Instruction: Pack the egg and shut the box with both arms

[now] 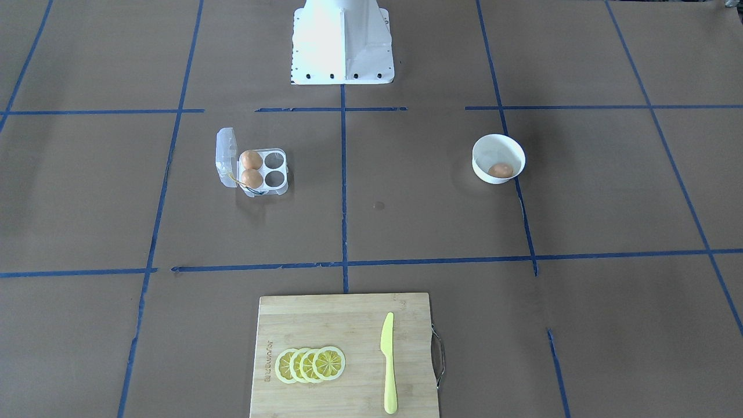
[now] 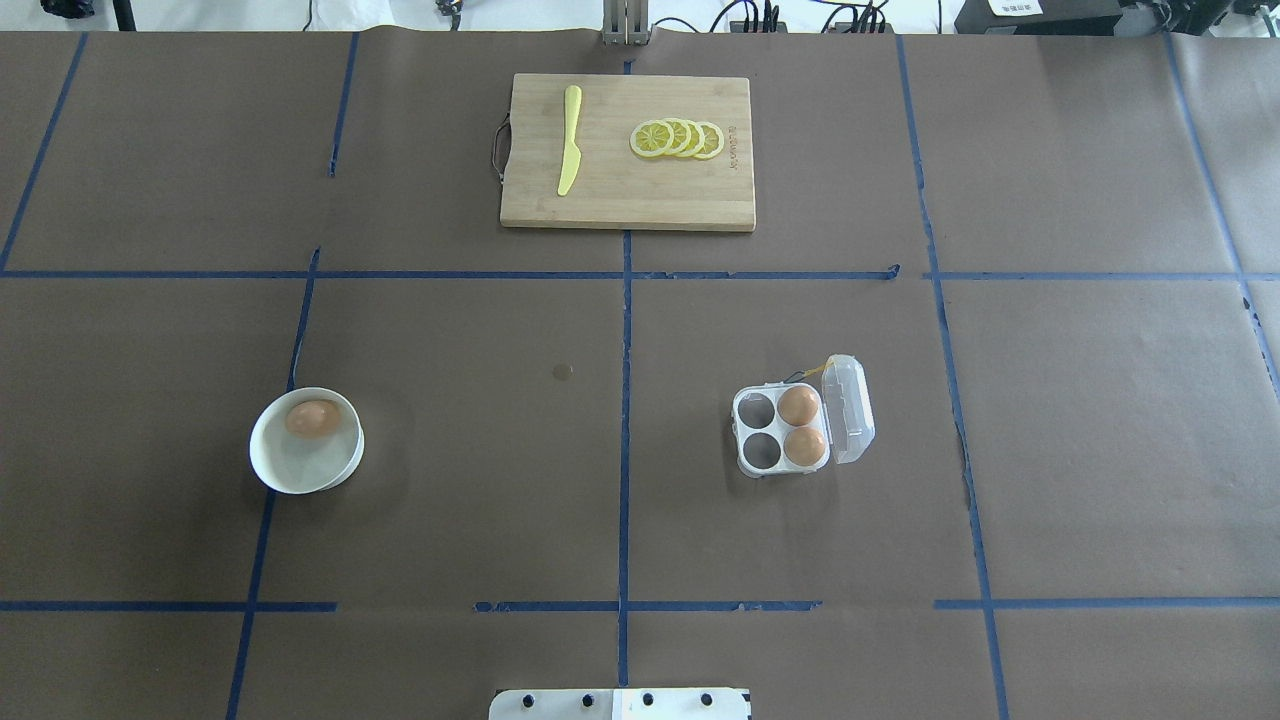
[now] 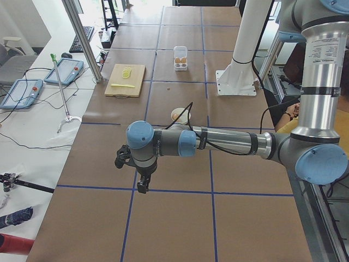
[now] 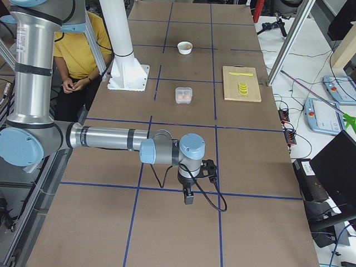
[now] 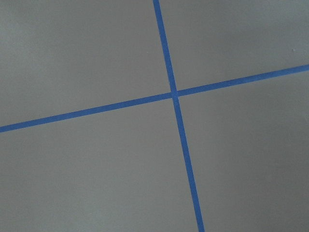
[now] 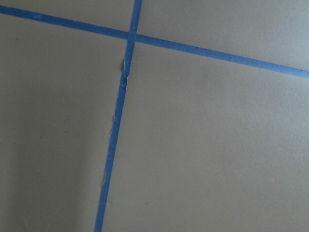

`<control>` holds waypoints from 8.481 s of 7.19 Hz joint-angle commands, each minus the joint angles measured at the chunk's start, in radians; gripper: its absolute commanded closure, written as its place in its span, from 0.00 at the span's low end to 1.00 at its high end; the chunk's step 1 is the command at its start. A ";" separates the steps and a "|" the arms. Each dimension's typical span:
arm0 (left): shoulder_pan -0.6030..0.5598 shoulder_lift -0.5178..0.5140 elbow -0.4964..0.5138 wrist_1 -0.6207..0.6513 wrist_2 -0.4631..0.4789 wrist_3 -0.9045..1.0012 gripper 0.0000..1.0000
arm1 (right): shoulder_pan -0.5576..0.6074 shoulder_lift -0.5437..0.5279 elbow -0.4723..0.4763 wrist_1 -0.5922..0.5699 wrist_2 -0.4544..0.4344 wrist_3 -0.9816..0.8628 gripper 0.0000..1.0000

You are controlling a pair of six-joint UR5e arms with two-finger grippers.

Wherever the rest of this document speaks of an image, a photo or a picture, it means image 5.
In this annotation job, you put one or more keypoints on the blue tape line crosswise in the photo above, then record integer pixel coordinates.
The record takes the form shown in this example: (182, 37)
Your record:
(154, 98)

